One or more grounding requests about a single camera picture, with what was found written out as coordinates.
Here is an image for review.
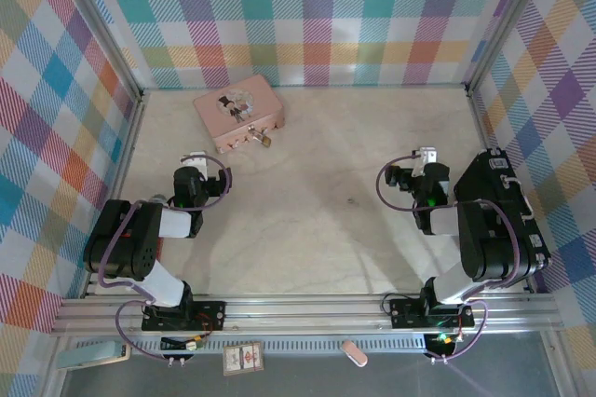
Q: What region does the pink tin box with cartoon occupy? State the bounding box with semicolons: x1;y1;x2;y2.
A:
193;74;286;155

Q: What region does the playing card box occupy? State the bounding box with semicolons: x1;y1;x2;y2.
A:
222;341;265;376

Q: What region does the pink eraser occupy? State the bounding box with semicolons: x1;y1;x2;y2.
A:
340;339;370;367

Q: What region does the teal foot pedal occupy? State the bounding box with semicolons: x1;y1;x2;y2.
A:
56;340;132;371

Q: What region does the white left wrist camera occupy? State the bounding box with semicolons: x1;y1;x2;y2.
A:
180;150;209;179

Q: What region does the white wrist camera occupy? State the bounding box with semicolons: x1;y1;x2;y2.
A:
180;150;209;179
411;146;440;177

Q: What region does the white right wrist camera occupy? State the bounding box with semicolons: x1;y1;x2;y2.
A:
411;146;440;177

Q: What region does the purple left gripper cable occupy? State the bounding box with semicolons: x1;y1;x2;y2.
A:
194;157;234;210

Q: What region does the purple gripper cable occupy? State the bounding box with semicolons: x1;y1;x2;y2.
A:
194;157;234;210
376;153;421;212

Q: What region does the purple right gripper cable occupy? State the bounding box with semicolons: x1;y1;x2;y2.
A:
376;153;421;212

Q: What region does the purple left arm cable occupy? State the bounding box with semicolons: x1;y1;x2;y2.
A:
96;199;156;301

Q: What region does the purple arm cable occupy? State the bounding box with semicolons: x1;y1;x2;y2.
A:
96;199;156;301
478;199;519;290

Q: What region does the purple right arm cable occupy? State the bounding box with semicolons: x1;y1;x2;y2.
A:
478;199;519;290

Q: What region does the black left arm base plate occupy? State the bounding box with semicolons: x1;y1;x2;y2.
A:
141;299;228;334

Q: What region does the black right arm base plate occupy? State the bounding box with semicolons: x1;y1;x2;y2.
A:
388;296;476;330

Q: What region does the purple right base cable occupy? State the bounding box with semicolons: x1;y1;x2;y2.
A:
430;301;490;363

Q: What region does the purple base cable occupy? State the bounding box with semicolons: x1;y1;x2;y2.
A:
115;299;169;362
430;301;490;363

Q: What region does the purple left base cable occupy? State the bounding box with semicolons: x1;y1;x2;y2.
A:
115;299;169;362

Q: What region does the aluminium mounting rail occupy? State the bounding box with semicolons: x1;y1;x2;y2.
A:
49;293;565;338

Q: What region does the aluminium frame post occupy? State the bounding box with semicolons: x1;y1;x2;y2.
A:
464;0;556;96
49;0;146;101

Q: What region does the perforated grey cable duct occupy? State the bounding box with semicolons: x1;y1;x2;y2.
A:
129;333;463;357

